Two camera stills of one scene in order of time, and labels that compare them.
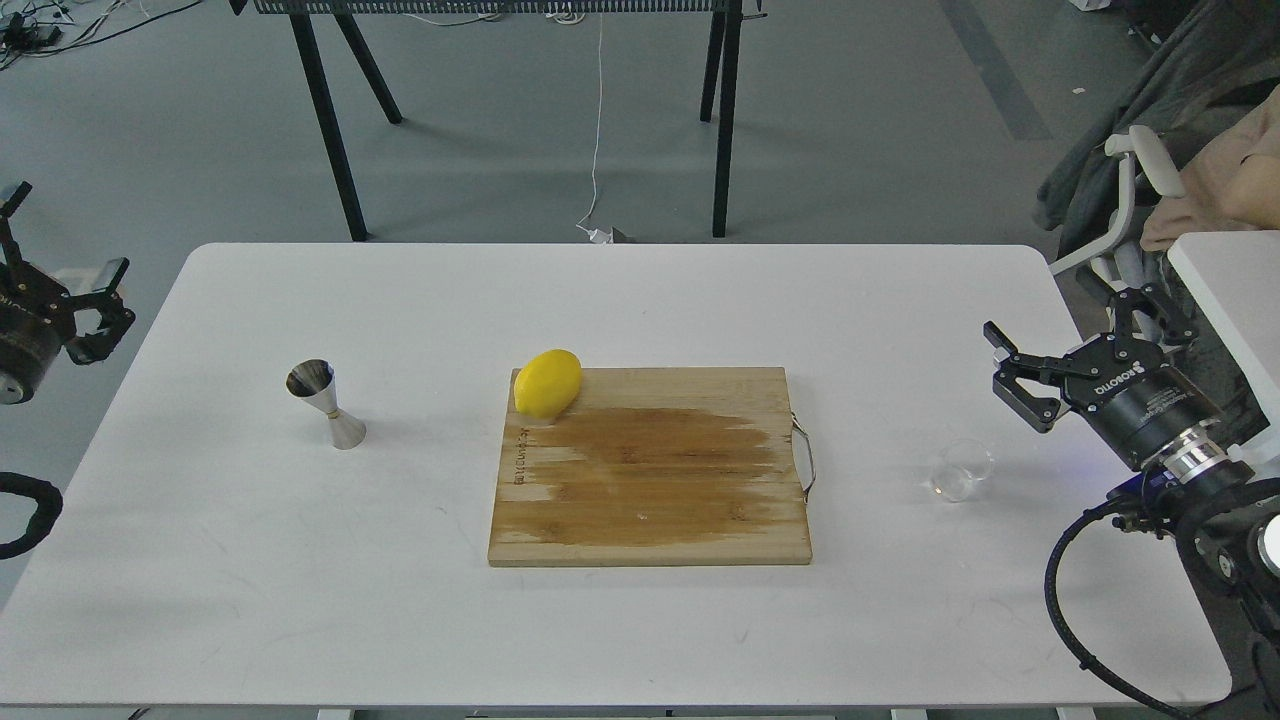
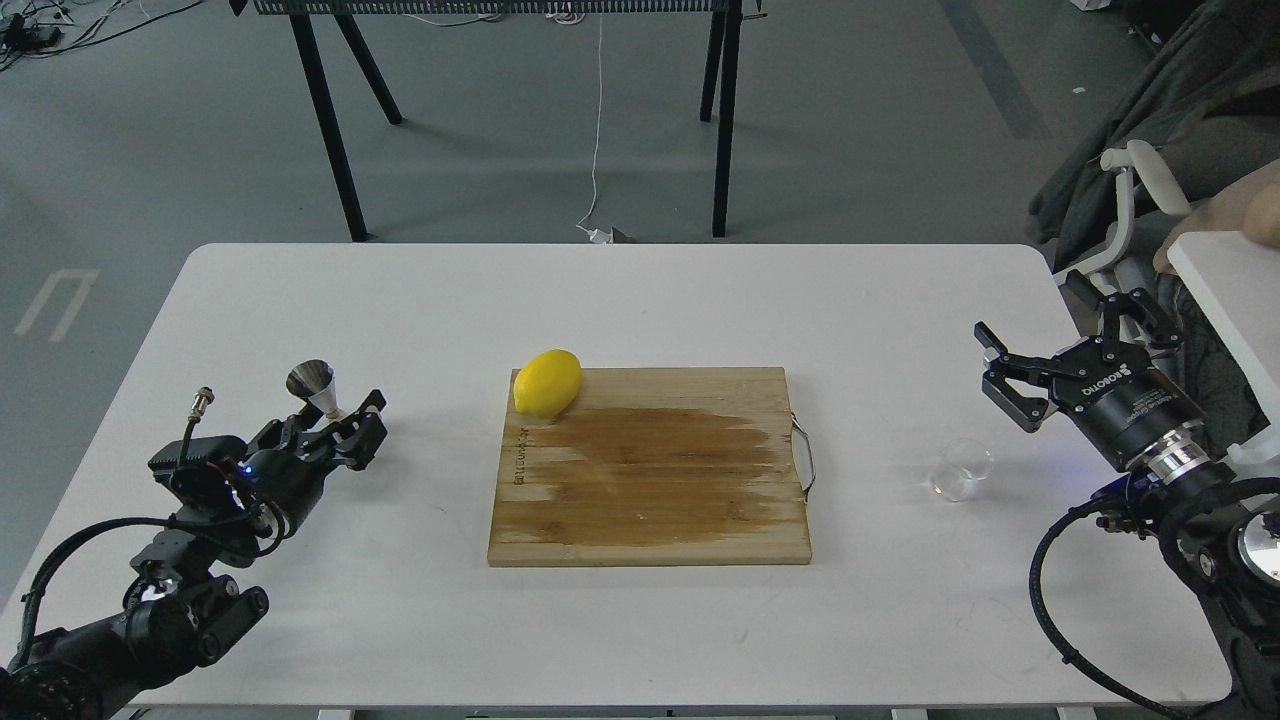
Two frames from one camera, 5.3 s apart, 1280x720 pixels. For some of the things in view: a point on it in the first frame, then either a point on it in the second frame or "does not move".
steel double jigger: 314,380 does not move
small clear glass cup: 959,465 does not move
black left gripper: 37,319 to 289,458
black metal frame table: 724,47 does not move
